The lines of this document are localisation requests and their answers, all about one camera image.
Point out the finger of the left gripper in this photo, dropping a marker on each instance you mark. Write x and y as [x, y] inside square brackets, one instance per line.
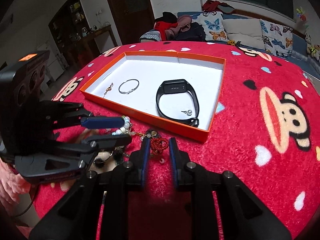
[108, 141]
[102, 122]

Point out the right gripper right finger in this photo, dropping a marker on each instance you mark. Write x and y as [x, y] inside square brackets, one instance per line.
[182, 166]

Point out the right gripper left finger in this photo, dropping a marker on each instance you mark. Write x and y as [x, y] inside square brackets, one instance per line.
[139, 160]

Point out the pearl stud earring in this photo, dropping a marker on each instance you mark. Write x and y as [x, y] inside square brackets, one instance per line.
[188, 112]

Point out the small silver bangle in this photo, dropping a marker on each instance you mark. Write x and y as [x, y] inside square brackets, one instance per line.
[128, 86]

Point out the orange shallow box tray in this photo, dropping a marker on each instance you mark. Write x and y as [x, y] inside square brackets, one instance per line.
[151, 68]

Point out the white refrigerator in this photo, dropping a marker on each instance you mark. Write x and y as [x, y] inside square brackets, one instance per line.
[55, 67]

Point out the dark wooden side table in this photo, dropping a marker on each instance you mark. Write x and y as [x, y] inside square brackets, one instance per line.
[88, 43]

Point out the black smart band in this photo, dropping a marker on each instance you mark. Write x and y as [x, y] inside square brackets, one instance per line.
[175, 96]

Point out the red monkey print blanket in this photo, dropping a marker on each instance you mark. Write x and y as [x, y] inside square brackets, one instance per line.
[288, 183]

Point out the dark shelf cabinet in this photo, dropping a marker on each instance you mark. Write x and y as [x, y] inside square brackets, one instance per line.
[67, 24]

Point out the pile of clothes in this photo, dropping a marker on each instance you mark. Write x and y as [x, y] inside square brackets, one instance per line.
[182, 28]

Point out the dark wooden door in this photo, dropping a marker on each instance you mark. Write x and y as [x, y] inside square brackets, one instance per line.
[132, 18]

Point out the blue sofa bed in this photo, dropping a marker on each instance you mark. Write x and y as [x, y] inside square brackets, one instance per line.
[299, 54]

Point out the yellow toy truck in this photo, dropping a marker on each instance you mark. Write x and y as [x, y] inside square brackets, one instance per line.
[234, 43]

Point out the left butterfly pillow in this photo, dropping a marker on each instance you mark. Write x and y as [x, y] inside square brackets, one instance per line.
[213, 26]

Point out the butterfly pillow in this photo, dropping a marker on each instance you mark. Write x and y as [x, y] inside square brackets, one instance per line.
[213, 26]
[277, 38]

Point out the plain beige pillow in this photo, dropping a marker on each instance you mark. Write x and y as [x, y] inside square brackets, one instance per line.
[247, 31]

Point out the right butterfly pillow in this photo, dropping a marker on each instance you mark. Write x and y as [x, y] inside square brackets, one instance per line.
[277, 38]

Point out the red cloth on sill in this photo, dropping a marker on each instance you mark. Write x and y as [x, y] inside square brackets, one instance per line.
[211, 6]

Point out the plush toys pile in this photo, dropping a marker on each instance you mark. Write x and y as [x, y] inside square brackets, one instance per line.
[312, 49]

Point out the colourful toy flower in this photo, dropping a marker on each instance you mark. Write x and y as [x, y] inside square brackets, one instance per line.
[301, 19]

